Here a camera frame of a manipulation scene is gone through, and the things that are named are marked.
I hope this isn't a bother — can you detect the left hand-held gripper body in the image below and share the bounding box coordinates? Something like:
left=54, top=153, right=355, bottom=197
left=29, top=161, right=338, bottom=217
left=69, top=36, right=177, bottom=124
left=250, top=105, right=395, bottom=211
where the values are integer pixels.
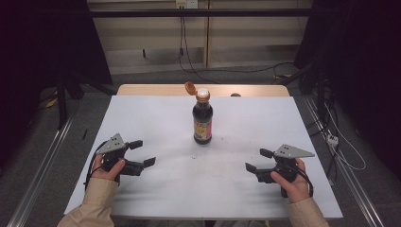
left=96, top=132, right=146, bottom=187

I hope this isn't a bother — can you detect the white floor cable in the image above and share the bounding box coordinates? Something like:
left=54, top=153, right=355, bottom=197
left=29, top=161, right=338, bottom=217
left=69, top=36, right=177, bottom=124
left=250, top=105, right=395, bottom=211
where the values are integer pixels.
left=323, top=103, right=367, bottom=172

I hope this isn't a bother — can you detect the metal floor rail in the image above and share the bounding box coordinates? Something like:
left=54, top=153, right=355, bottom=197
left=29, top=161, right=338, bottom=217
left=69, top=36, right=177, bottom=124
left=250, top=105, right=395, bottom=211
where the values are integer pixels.
left=303, top=95, right=386, bottom=227
left=5, top=114, right=76, bottom=227

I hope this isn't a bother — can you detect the person's left hand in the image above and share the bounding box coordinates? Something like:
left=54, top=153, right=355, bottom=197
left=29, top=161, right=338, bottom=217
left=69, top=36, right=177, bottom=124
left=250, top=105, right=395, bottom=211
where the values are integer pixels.
left=90, top=153, right=127, bottom=183

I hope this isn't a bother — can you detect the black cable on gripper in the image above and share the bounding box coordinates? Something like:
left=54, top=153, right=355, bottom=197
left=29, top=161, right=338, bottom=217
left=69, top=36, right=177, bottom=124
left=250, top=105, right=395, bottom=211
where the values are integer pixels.
left=82, top=140, right=110, bottom=192
left=276, top=163, right=315, bottom=199

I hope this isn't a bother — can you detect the black hanging wall cable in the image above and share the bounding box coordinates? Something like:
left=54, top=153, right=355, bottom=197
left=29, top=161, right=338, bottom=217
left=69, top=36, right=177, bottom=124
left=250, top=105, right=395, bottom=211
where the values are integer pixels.
left=177, top=14, right=297, bottom=85

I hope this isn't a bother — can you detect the white table sheet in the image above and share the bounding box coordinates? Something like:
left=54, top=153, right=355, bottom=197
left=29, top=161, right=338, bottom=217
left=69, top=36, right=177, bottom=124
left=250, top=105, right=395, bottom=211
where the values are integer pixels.
left=63, top=95, right=344, bottom=220

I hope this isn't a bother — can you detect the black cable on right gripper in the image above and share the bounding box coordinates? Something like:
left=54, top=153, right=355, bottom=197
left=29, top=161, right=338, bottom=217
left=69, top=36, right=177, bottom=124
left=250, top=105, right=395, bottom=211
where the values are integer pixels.
left=276, top=163, right=315, bottom=199

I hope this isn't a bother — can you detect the wooden table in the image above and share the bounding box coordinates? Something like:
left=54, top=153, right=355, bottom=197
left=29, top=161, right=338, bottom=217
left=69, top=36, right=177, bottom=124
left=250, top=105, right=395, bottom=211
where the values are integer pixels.
left=115, top=83, right=290, bottom=97

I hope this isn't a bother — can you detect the white power strip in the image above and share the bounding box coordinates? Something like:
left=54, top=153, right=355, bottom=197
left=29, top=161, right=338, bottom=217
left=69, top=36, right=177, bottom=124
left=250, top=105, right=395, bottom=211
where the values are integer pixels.
left=326, top=133, right=340, bottom=148

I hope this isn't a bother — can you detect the dark sauce bottle orange cap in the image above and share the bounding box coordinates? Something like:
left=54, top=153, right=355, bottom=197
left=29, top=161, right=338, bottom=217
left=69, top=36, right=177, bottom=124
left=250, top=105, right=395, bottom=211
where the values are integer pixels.
left=183, top=80, right=215, bottom=146

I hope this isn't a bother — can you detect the white wall outlet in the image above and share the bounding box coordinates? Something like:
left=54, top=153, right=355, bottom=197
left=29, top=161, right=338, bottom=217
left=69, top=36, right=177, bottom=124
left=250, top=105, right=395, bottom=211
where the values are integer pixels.
left=175, top=0, right=200, bottom=9

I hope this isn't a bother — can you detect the black metal stand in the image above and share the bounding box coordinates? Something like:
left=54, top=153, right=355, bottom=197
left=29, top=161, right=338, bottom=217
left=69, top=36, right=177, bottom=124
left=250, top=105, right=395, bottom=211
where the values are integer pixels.
left=54, top=70, right=118, bottom=131

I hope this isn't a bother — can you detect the person's right hand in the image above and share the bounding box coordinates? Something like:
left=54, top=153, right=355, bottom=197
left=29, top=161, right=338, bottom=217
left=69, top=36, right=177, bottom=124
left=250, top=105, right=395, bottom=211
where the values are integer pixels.
left=270, top=157, right=312, bottom=204

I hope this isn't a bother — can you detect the dark curtain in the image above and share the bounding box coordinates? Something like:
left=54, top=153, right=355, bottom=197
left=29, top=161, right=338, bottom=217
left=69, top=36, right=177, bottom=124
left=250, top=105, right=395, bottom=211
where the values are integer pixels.
left=293, top=0, right=401, bottom=173
left=0, top=0, right=113, bottom=173

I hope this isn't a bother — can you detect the black horizontal bar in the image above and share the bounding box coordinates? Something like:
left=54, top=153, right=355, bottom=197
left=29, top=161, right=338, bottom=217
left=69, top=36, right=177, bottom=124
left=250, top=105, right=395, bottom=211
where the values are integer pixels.
left=87, top=8, right=314, bottom=19

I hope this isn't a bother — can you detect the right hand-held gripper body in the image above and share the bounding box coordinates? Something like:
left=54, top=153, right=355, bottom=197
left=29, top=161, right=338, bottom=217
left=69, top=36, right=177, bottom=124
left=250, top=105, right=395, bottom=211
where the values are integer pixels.
left=256, top=144, right=316, bottom=200

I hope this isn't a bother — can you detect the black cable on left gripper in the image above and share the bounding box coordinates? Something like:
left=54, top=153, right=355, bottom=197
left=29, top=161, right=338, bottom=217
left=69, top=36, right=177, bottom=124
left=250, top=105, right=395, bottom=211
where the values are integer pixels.
left=82, top=140, right=110, bottom=192

